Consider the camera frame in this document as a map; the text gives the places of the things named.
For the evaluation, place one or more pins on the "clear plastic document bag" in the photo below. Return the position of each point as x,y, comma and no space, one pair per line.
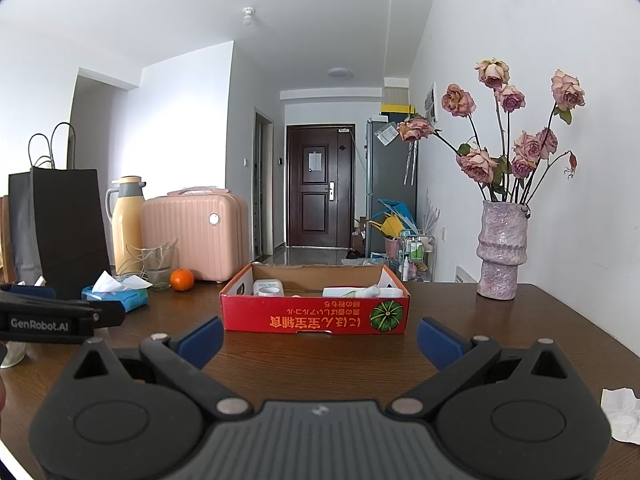
386,135

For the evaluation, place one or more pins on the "dark brown entry door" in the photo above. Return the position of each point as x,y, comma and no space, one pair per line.
320,200

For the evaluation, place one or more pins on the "white plastic packet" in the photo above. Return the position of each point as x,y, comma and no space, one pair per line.
335,292

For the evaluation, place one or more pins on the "white board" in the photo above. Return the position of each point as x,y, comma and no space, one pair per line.
465,275

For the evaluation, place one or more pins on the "round ceiling lamp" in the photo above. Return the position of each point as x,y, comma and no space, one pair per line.
340,73

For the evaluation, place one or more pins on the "clear glass jug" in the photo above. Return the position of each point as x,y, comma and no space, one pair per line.
160,275

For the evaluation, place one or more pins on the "white ceiling sensor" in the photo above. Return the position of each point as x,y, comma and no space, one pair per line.
248,15

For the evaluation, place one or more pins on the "orange fruit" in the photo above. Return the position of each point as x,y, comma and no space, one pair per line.
182,280

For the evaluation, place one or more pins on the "blue plastic stool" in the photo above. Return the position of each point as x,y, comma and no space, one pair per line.
402,210

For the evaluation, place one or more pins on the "grey interior door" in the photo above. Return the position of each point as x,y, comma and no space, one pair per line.
263,185

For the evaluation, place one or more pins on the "yellow box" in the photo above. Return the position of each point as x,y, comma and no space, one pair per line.
397,108

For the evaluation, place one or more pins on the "blue tissue pack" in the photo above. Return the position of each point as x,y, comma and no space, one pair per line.
130,300

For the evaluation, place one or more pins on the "pink bucket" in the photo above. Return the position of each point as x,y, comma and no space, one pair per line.
392,247

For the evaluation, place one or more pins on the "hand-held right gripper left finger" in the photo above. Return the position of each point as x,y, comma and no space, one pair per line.
205,340

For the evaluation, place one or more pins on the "purple textured vase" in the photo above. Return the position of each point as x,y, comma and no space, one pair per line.
502,250

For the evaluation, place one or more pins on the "white wall panel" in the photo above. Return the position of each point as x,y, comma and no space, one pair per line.
430,102

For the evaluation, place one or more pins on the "red cardboard box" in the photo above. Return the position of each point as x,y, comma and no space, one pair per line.
300,320

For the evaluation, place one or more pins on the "dried pink rose bouquet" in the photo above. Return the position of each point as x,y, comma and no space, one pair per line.
480,162

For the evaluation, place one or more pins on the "grey refrigerator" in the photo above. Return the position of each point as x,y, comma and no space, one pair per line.
390,175

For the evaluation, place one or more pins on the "crumpled white tissue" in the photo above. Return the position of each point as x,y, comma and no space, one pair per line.
622,410

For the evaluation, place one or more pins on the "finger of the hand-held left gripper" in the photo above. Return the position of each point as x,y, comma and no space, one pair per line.
32,291

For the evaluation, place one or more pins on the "white paper notice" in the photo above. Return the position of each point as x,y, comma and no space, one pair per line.
315,160

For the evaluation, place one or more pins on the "yellow plastic stool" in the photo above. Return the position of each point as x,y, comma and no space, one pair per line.
390,227

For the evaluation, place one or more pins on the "grey paper bag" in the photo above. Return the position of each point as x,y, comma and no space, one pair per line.
20,230

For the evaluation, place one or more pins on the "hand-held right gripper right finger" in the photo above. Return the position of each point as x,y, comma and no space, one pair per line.
442,342

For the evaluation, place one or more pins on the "white decorative branches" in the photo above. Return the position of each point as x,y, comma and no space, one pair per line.
431,215

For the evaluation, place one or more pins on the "black paper bag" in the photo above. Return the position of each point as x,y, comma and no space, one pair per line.
65,230

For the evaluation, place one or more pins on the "pink hard suitcase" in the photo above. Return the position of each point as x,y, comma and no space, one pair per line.
190,240

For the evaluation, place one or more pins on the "metal rack cart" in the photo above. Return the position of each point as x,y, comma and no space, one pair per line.
417,257

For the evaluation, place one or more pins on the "clear hanging umbrella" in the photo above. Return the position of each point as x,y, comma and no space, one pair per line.
410,165

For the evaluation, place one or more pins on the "yellow thermos jug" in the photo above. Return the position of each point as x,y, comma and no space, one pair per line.
127,230

